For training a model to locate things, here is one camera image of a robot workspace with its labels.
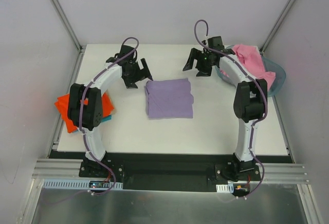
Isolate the purple t shirt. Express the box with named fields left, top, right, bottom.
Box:
left=144, top=78, right=194, bottom=119

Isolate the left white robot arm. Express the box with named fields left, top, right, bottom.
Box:
left=67, top=45, right=153, bottom=177

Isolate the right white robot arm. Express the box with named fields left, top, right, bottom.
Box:
left=183, top=36, right=268, bottom=162

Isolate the teal folded t shirt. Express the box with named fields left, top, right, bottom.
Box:
left=72, top=115, right=112, bottom=133

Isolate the pink t shirt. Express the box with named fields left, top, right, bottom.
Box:
left=227, top=44, right=276, bottom=91

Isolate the blue plastic basket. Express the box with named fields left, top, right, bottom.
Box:
left=215, top=45, right=286, bottom=98

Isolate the orange folded t shirt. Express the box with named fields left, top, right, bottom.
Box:
left=54, top=93, right=115, bottom=134

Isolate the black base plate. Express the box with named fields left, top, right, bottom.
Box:
left=48, top=151, right=282, bottom=191

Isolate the right aluminium frame post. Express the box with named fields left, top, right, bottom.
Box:
left=259, top=0, right=297, bottom=55

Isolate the aluminium frame post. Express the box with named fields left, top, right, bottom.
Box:
left=50, top=0, right=82, bottom=52
left=259, top=0, right=297, bottom=55

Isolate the left aluminium frame post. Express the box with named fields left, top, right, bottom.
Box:
left=50, top=0, right=82, bottom=52

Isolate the right white cable duct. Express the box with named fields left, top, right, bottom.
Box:
left=216, top=183, right=234, bottom=194

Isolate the white cable duct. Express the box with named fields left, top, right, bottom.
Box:
left=216, top=183, right=234, bottom=194
left=43, top=179, right=123, bottom=191

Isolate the aluminium rail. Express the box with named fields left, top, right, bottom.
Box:
left=32, top=159, right=309, bottom=184

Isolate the left white cable duct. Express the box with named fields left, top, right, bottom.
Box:
left=43, top=179, right=123, bottom=191

